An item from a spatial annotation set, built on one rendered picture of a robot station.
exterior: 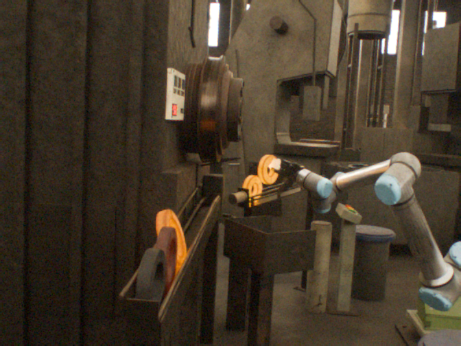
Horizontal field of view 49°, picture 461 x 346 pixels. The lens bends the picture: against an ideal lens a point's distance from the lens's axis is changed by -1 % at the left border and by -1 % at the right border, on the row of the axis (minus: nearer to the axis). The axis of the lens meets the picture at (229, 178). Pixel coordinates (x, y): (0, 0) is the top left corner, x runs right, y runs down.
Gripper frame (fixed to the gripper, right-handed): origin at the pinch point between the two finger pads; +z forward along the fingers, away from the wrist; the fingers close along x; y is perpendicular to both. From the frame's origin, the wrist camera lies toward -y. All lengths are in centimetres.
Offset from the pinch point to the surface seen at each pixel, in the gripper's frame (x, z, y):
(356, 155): -495, 178, -69
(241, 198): 12.7, 2.1, -18.4
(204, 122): 69, -9, 25
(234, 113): 56, -12, 30
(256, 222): 70, -48, -1
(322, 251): -31, -31, -41
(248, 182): 6.2, 5.3, -11.2
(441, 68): -320, 43, 80
